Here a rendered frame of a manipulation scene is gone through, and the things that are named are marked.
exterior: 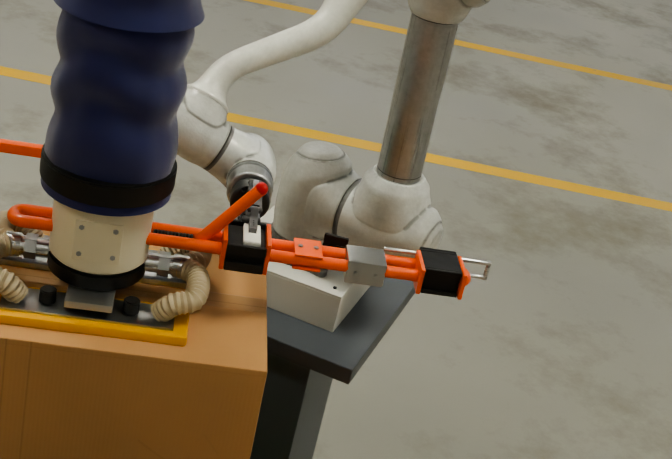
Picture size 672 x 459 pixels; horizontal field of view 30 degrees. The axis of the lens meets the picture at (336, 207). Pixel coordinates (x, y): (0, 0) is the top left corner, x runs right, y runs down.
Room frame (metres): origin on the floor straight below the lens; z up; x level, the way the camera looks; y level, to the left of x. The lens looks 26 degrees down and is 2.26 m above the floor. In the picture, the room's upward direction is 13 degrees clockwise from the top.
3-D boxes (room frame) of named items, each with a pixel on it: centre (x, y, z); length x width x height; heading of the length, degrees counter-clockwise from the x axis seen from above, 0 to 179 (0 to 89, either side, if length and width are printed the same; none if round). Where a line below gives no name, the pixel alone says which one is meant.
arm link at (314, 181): (2.62, 0.05, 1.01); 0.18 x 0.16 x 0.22; 67
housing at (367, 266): (1.97, -0.07, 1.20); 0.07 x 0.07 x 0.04; 10
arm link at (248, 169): (2.16, 0.17, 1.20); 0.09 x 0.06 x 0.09; 99
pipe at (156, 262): (1.89, 0.38, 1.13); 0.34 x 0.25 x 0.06; 100
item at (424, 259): (1.98, -0.21, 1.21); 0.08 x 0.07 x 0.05; 100
